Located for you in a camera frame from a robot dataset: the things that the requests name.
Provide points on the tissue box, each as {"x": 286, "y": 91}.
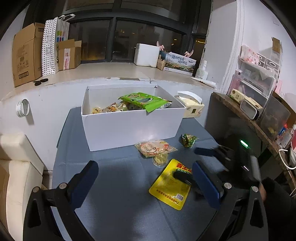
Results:
{"x": 192, "y": 102}

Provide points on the small green candy packet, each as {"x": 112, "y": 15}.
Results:
{"x": 188, "y": 140}

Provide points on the clear jelly cup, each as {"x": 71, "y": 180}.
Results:
{"x": 160, "y": 160}

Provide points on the green snack bag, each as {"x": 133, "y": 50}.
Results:
{"x": 146, "y": 101}

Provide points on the clear plastic drawer shelf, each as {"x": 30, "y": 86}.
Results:
{"x": 257, "y": 75}

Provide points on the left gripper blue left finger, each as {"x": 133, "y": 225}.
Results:
{"x": 71, "y": 197}

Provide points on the white colourful shopping bag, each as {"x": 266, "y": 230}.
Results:
{"x": 61, "y": 34}

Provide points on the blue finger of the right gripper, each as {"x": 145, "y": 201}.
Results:
{"x": 184, "y": 177}
{"x": 213, "y": 152}

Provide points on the corn rice cake packet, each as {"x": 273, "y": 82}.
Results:
{"x": 115, "y": 107}

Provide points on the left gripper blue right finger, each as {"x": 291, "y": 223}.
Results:
{"x": 221, "y": 199}

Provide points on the small open cardboard box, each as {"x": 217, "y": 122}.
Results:
{"x": 69, "y": 54}

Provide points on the roll of white tape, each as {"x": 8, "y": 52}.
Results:
{"x": 23, "y": 108}

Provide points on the person's right hand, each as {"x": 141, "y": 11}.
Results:
{"x": 262, "y": 192}

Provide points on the printed landscape carton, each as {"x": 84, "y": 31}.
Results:
{"x": 179, "y": 64}

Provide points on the white foam box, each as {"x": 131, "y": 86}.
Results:
{"x": 146, "y": 55}

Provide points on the round cracker snack packet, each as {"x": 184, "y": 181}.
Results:
{"x": 155, "y": 148}

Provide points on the black scissors on ledge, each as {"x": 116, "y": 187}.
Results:
{"x": 39, "y": 82}

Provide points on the white spray bottle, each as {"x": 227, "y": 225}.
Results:
{"x": 201, "y": 71}

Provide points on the large brown cardboard box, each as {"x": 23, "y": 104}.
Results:
{"x": 27, "y": 54}

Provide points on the yellow snack pouch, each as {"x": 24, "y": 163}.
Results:
{"x": 170, "y": 190}

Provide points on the white dotted paper bag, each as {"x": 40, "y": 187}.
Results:
{"x": 49, "y": 48}

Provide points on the white storage box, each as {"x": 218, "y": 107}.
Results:
{"x": 123, "y": 128}

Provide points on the cream sofa armrest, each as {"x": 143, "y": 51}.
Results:
{"x": 21, "y": 171}

